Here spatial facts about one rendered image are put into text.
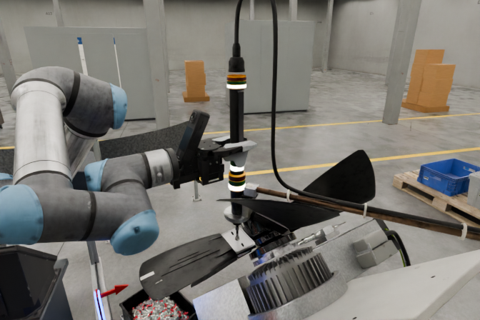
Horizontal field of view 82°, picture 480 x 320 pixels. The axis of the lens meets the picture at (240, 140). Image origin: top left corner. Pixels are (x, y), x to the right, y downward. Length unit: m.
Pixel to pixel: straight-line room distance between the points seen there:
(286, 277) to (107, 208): 0.46
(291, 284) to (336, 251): 0.22
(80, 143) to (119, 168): 0.32
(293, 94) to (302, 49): 1.13
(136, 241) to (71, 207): 0.11
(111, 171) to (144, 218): 0.12
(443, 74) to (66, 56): 8.94
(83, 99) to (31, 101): 0.14
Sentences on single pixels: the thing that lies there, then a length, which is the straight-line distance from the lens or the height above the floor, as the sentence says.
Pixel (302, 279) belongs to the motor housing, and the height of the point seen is 1.16.
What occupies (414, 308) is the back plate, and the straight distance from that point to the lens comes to 0.50.
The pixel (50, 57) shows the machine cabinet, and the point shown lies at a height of 1.46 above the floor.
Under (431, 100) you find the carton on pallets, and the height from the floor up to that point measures 0.33.
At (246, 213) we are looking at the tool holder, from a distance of 0.72.
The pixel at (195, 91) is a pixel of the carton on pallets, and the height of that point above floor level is 0.33.
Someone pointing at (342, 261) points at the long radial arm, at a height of 1.10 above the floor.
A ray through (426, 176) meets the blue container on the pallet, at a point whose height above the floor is 0.25.
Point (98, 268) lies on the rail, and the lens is 1.32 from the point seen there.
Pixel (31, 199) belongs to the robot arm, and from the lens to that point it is 0.45.
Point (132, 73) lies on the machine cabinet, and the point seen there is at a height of 1.10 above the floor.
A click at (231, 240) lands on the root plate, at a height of 1.18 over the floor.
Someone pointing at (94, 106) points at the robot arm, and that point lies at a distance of 0.77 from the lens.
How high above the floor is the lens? 1.69
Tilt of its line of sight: 19 degrees down
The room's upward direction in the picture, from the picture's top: straight up
